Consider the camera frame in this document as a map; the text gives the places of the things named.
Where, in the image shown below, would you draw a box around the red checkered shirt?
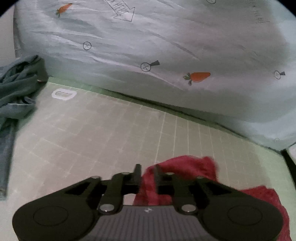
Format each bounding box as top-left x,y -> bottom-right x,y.
133,156 -> 291,240

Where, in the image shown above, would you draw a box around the carrot print bed sheet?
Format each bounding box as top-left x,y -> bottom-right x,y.
15,1 -> 295,150

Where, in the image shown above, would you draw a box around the blue denim jeans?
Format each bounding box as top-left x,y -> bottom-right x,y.
1,119 -> 18,200

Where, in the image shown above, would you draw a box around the grey-green garment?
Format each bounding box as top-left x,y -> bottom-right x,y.
1,55 -> 49,127

